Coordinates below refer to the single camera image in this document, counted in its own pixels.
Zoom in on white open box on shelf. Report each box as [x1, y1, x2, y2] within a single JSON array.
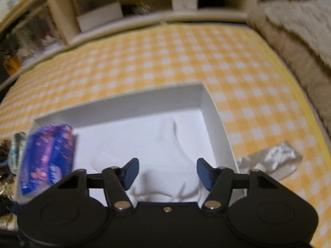
[[72, 0, 124, 32]]

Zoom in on wooden headboard shelf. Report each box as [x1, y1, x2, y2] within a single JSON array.
[[0, 0, 319, 71]]

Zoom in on white face mask pack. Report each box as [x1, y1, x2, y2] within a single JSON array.
[[90, 118, 204, 204]]

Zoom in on crumpled clear plastic wrapper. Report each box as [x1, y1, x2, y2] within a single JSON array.
[[236, 141, 303, 181]]

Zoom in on white shallow cardboard box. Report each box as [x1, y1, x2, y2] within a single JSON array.
[[29, 82, 238, 204]]

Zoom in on yellow checkered bed sheet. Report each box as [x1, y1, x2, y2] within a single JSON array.
[[1, 24, 330, 247]]

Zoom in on beige fluffy blanket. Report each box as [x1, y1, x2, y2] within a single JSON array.
[[247, 1, 330, 132]]

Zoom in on purple tissue pack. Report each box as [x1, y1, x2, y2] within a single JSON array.
[[19, 124, 75, 195]]

